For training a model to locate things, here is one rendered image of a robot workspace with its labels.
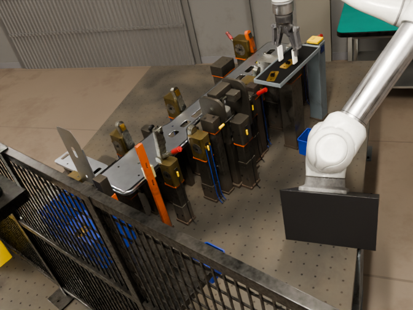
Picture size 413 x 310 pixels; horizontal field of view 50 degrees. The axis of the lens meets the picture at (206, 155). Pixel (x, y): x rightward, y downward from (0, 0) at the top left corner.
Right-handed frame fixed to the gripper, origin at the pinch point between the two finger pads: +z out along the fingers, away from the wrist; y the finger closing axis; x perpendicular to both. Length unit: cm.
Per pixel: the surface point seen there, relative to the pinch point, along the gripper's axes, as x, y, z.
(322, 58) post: -26.7, -0.8, 14.0
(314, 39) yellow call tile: -25.5, 2.4, 4.1
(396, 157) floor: -92, -15, 120
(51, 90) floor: -25, 355, 120
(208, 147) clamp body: 52, 6, 18
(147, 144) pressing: 63, 35, 20
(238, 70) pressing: -8.6, 40.0, 20.1
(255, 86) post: 13.9, 8.9, 10.4
